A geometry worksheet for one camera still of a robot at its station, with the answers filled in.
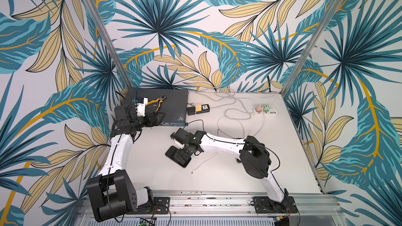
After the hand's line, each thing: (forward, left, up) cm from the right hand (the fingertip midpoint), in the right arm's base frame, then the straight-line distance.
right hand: (176, 163), depth 83 cm
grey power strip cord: (+43, -31, -4) cm, 53 cm away
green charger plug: (+34, -58, +3) cm, 67 cm away
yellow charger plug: (+35, -13, +2) cm, 38 cm away
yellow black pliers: (+41, +13, +4) cm, 44 cm away
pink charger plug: (+33, -53, +3) cm, 62 cm away
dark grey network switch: (+40, +3, 0) cm, 40 cm away
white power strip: (+32, -57, -2) cm, 66 cm away
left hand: (+18, +8, +18) cm, 27 cm away
